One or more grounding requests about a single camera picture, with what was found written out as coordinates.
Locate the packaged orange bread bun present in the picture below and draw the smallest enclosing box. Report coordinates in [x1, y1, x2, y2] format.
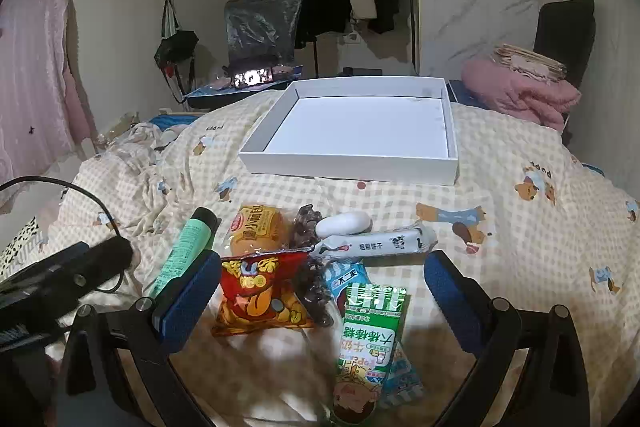
[229, 204, 291, 255]

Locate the checkered printed blanket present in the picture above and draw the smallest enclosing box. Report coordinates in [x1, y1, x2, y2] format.
[0, 82, 640, 427]

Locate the red snack bag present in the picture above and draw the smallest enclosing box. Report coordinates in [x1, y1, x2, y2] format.
[211, 249, 316, 338]

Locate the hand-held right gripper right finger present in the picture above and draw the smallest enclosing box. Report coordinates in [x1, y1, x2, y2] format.
[424, 249, 591, 427]

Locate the dark chocolate candy packet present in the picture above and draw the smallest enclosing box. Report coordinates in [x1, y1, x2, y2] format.
[289, 204, 335, 328]

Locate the blue desk mat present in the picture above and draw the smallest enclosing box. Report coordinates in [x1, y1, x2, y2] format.
[182, 64, 306, 110]

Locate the white cardboard box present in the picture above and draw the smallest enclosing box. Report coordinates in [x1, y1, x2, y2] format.
[238, 77, 460, 186]

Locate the black cable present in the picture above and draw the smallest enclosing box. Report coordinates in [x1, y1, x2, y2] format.
[0, 176, 133, 295]

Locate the pink folded blanket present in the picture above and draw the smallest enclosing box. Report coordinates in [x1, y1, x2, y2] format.
[461, 57, 582, 132]

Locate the black white patterned cloth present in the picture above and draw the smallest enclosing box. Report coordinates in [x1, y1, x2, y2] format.
[0, 217, 51, 278]

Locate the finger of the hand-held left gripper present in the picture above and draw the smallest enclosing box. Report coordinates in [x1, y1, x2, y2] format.
[75, 236, 134, 288]

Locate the black plastic bag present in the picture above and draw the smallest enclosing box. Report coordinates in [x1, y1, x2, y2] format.
[224, 0, 305, 68]

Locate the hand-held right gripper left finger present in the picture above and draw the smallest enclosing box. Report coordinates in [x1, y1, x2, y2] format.
[57, 249, 223, 427]

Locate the black chair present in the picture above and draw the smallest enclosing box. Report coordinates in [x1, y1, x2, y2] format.
[532, 0, 597, 145]

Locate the white biscuit packet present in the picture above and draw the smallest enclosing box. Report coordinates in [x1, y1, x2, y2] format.
[310, 222, 438, 260]

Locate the green tube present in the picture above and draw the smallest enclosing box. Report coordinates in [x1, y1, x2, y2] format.
[150, 207, 218, 300]

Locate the blue candy packet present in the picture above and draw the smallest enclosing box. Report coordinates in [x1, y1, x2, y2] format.
[322, 259, 426, 410]

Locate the beige folded cloth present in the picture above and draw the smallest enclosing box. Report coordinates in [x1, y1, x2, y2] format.
[492, 43, 568, 82]

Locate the white oval case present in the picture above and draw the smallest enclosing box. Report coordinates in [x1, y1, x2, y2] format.
[316, 213, 372, 239]

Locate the black hanging bag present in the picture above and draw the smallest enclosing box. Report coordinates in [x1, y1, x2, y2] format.
[154, 0, 200, 105]

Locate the green candy packet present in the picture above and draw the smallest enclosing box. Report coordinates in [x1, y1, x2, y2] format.
[330, 282, 408, 425]

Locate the pink curtain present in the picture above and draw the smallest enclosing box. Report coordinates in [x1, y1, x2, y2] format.
[0, 0, 98, 212]

